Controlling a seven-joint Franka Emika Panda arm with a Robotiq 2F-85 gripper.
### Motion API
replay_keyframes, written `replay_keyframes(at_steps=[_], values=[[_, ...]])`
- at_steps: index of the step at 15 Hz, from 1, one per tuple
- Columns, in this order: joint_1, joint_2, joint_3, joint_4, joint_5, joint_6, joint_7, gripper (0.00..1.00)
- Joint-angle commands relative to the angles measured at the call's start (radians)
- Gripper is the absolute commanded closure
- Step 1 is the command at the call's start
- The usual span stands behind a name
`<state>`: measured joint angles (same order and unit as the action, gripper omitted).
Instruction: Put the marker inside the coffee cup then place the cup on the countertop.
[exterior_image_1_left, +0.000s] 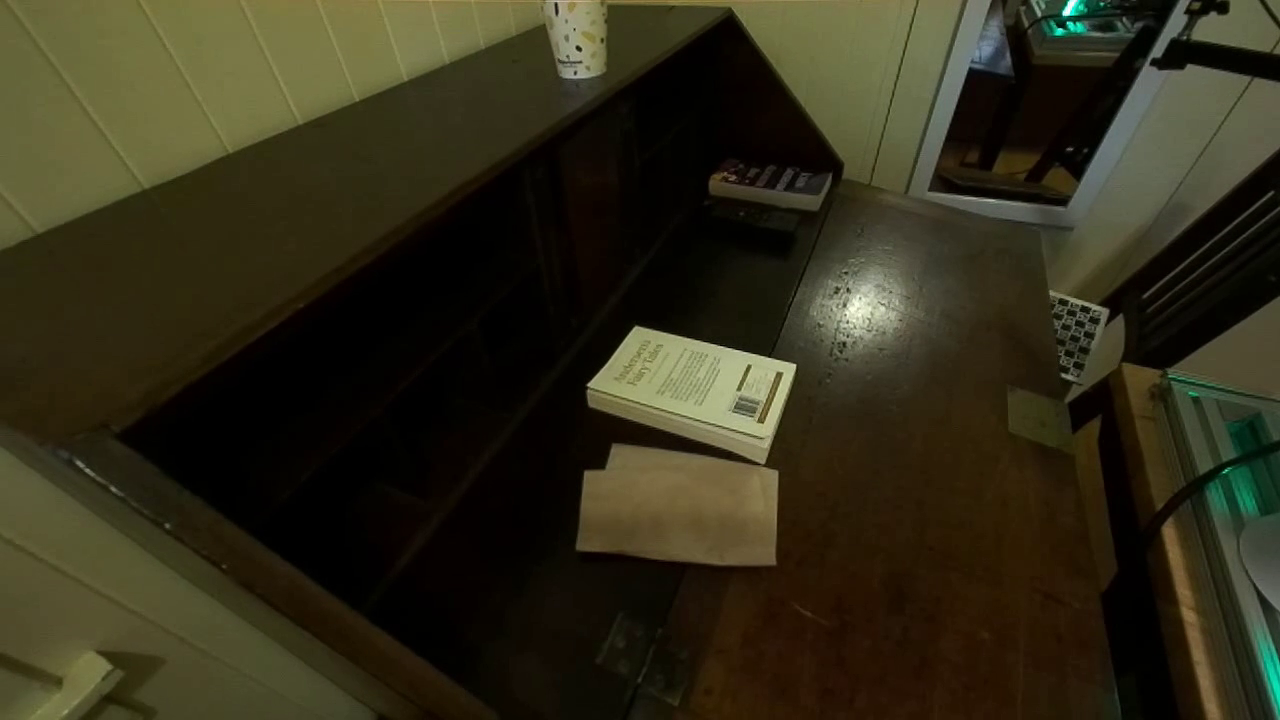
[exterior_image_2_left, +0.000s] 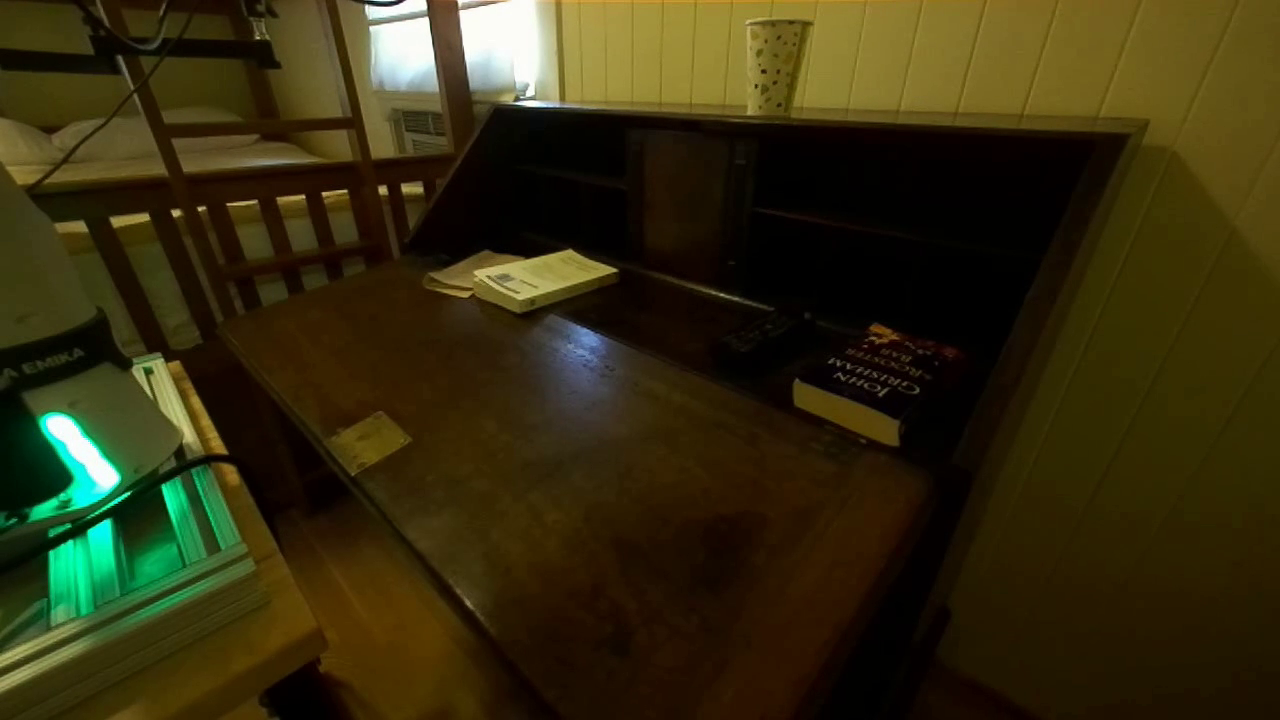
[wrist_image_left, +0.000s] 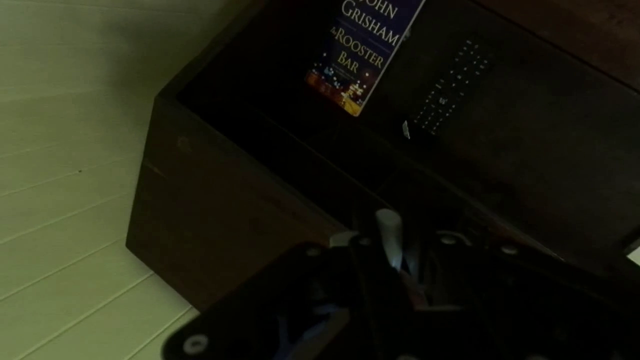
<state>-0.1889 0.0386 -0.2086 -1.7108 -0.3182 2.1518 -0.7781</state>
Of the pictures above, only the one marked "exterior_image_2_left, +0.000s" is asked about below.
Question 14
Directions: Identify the polka dot paper cup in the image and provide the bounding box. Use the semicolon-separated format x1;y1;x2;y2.
742;14;815;121

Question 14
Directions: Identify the white paperback book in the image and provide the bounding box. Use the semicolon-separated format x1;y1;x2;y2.
471;249;623;319

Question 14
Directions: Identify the dark wooden secretary desk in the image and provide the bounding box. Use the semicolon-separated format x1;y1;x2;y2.
216;100;1154;720

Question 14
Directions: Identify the brown paper envelope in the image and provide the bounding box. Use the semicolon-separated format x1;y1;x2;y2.
422;249;523;304

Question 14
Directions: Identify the small beige paper note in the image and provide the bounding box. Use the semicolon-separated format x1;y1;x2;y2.
326;410;417;481

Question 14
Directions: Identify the bright curtained window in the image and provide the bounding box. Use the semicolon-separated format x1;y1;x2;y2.
356;0;566;111

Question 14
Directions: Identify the white mattress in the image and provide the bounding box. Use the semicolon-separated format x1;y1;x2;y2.
0;103;433;262

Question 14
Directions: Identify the wooden side table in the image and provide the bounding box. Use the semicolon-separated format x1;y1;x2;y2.
0;358;331;720

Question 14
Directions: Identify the green lit control box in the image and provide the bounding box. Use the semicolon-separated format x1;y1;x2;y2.
0;352;264;676

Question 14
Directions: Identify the dark wooden bed frame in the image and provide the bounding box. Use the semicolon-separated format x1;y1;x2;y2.
0;0;480;352

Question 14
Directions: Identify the thin black power cable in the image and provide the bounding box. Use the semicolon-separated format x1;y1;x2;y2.
0;451;239;569

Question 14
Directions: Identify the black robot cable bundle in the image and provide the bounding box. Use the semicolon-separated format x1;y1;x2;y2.
32;0;185;192

